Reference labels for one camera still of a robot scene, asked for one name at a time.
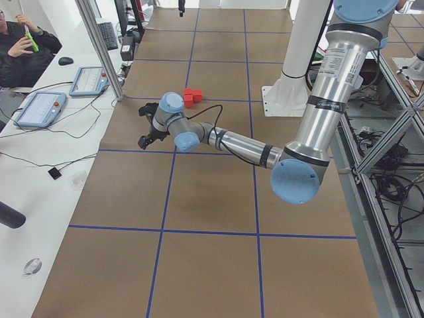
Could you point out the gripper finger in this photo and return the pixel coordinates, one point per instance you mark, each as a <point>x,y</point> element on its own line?
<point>181,7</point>

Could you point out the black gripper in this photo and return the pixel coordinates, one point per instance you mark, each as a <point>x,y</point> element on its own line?
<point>154,134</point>

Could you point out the red block placed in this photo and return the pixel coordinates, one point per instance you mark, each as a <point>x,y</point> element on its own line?
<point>188,101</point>
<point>197,95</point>
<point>189,92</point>

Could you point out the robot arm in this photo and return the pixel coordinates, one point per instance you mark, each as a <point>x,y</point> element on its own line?
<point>356,28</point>

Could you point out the black box device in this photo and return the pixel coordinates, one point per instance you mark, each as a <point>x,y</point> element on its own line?
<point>127,48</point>

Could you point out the black keyboard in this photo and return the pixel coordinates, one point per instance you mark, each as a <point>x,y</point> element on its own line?
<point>108,35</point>

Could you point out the teach pendant far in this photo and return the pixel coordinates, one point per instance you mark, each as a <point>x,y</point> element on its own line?
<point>89,81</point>

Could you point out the teach pendant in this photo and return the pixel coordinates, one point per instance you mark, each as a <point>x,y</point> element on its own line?
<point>41,110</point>
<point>89,81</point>

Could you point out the small black square pad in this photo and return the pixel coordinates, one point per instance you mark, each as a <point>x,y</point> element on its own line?
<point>54,173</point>

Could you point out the teach pendant near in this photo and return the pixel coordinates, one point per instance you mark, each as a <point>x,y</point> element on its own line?
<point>41,110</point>

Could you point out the black computer mouse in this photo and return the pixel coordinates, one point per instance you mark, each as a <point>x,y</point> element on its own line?
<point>64,61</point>

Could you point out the person in black jacket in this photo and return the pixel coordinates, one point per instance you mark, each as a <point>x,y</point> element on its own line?
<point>26,51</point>

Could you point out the clear suction cup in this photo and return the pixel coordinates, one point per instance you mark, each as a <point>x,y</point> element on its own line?
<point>32,267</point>

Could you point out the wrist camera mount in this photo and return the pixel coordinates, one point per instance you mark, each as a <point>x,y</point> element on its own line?
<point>148,111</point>

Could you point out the aluminium frame post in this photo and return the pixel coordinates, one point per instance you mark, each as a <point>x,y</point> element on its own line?
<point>96,38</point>

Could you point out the white camera stand base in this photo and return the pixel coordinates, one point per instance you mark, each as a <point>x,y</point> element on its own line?
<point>287,97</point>

